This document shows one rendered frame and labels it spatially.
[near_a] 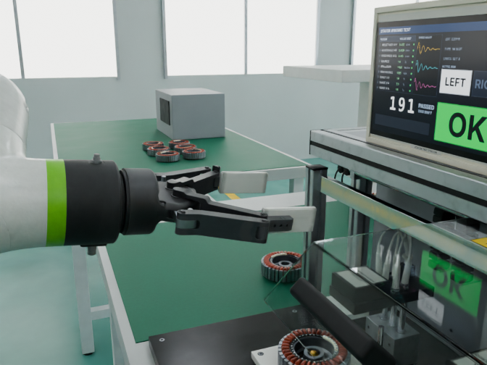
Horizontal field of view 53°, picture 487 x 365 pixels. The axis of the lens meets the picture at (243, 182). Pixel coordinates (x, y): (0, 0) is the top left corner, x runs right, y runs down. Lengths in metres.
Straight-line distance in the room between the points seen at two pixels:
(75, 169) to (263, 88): 5.05
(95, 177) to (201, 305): 0.58
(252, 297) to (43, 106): 4.20
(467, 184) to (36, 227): 0.47
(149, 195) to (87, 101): 4.57
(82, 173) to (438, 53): 0.46
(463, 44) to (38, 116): 4.66
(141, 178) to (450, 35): 0.42
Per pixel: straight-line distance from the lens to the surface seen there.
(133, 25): 5.13
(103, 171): 0.53
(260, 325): 0.94
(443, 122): 0.69
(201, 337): 0.91
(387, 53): 0.78
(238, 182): 0.67
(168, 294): 1.10
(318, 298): 0.42
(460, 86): 0.67
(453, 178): 0.64
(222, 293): 1.09
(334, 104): 5.98
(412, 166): 0.69
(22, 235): 0.52
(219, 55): 5.33
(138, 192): 0.53
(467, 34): 0.67
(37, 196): 0.51
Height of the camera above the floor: 1.26
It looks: 15 degrees down
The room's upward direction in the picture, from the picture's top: straight up
